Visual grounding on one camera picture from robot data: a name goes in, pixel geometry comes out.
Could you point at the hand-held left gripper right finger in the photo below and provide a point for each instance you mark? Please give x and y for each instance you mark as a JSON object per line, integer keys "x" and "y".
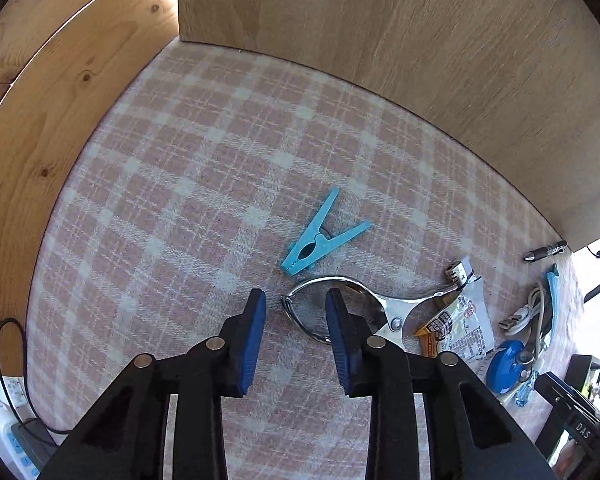
{"x": 342, "y": 345}

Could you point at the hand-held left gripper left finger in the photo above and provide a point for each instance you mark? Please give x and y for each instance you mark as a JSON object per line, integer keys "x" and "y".
{"x": 247, "y": 345}

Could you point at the metal clamp tongs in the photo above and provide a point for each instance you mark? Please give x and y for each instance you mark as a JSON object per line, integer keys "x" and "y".
{"x": 390, "y": 310}

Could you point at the blue round tape measure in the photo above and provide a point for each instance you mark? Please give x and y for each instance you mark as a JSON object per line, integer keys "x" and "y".
{"x": 507, "y": 365}

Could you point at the clear blue plastic clip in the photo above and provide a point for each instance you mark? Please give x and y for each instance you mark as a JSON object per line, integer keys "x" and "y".
{"x": 525, "y": 390}

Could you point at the teal plastic clothespin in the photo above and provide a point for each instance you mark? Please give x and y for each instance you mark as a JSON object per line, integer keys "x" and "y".
{"x": 314, "y": 246}

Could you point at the white and orange snack packet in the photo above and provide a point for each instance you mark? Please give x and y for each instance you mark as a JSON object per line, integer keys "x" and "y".
{"x": 460, "y": 330}

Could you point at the patterned lighter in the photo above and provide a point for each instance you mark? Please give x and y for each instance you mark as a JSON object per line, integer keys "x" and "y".
{"x": 457, "y": 272}

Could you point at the slim black pen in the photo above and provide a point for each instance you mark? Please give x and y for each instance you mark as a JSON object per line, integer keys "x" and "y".
{"x": 547, "y": 250}

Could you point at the pink plaid cloth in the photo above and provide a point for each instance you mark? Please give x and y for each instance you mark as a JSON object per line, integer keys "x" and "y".
{"x": 180, "y": 185}

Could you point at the white power strip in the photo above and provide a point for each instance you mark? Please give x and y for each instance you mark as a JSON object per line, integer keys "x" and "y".
{"x": 15, "y": 440}

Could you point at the wooden board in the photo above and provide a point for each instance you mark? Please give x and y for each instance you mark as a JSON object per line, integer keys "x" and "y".
{"x": 380, "y": 35}

